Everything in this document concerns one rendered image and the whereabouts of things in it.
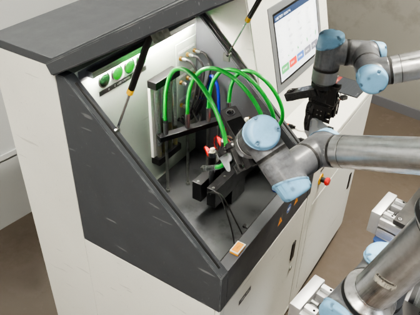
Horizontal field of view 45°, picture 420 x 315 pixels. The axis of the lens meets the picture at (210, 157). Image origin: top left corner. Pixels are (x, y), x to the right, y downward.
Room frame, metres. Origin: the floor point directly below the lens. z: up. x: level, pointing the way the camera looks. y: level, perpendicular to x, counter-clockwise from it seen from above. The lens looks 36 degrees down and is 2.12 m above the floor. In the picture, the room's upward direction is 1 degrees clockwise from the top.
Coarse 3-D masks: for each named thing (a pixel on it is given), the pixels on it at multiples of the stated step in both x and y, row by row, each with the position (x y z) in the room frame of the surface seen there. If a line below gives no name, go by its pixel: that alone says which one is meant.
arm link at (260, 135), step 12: (252, 120) 0.89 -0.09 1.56; (264, 120) 0.89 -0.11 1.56; (240, 132) 0.93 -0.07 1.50; (252, 132) 0.87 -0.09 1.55; (264, 132) 0.87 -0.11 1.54; (276, 132) 0.87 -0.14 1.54; (240, 144) 0.92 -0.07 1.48; (252, 144) 0.86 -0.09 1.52; (264, 144) 0.85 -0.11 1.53; (276, 144) 0.87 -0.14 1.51; (252, 156) 0.88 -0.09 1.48; (264, 156) 0.86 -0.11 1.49
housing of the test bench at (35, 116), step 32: (96, 0) 1.77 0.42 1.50; (128, 0) 1.78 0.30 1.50; (160, 0) 1.78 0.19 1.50; (0, 32) 1.46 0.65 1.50; (32, 32) 1.46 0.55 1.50; (64, 32) 1.47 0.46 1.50; (96, 32) 1.48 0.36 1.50; (0, 64) 1.42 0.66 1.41; (32, 64) 1.34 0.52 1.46; (32, 96) 1.35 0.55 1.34; (32, 128) 1.37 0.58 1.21; (32, 160) 1.39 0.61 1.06; (64, 160) 1.30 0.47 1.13; (32, 192) 1.42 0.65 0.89; (64, 192) 1.32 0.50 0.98; (64, 224) 1.34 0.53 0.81; (64, 256) 1.36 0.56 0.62; (64, 288) 1.39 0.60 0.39
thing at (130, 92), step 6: (150, 36) 1.12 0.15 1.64; (144, 42) 1.13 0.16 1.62; (150, 42) 1.13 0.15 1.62; (144, 48) 1.13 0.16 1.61; (144, 54) 1.14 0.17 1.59; (138, 60) 1.15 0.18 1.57; (144, 60) 1.14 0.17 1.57; (138, 66) 1.15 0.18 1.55; (138, 72) 1.15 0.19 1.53; (132, 78) 1.16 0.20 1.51; (138, 78) 1.16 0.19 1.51; (132, 84) 1.16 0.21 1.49; (132, 90) 1.17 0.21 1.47; (126, 102) 1.19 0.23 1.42; (120, 120) 1.21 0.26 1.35
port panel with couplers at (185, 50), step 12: (192, 36) 1.81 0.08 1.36; (180, 48) 1.74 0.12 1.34; (192, 48) 1.81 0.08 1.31; (180, 60) 1.72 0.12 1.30; (192, 60) 1.81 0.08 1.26; (180, 72) 1.73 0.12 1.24; (180, 84) 1.73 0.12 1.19; (180, 96) 1.73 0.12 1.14; (192, 96) 1.80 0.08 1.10; (180, 108) 1.73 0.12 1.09
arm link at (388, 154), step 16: (304, 144) 0.92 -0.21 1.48; (320, 144) 0.92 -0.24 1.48; (336, 144) 0.90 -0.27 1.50; (352, 144) 0.87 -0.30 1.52; (368, 144) 0.85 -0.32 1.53; (384, 144) 0.83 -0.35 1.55; (400, 144) 0.81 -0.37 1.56; (416, 144) 0.79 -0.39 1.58; (320, 160) 0.90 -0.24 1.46; (336, 160) 0.88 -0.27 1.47; (352, 160) 0.85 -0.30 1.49; (368, 160) 0.83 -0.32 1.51; (384, 160) 0.81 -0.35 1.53; (400, 160) 0.79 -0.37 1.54; (416, 160) 0.77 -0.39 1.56
